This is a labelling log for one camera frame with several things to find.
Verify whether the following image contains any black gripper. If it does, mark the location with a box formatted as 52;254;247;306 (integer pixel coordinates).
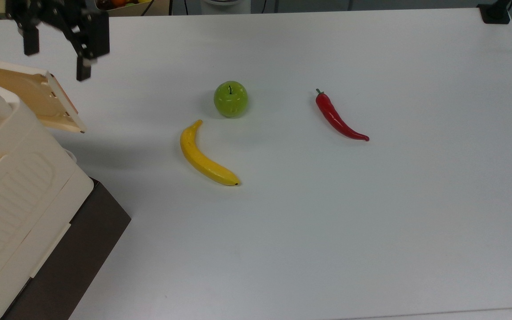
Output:
5;0;110;82

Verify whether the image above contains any orange cabinet door handle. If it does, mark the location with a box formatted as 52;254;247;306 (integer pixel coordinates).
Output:
57;84;80;117

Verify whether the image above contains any cream cabinet door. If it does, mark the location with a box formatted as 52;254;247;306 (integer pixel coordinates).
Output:
0;56;87;134

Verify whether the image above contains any white robot base cylinder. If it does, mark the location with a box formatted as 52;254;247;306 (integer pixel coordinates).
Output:
200;0;252;15

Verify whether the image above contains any cream plastic cabinet body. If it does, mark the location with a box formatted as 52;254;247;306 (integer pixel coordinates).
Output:
0;73;95;320

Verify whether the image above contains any yellow plastic banana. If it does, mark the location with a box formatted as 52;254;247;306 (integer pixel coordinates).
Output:
180;119;241;187

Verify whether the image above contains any green plastic apple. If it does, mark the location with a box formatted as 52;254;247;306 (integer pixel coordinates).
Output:
213;80;249;118

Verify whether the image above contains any dark brown drawer base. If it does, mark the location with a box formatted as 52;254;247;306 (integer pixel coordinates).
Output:
0;178;132;320

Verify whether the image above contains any red plastic chili pepper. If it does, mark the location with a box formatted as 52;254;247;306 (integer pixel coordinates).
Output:
315;88;370;142

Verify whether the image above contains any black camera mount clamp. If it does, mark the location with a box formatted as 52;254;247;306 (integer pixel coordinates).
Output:
477;0;512;25

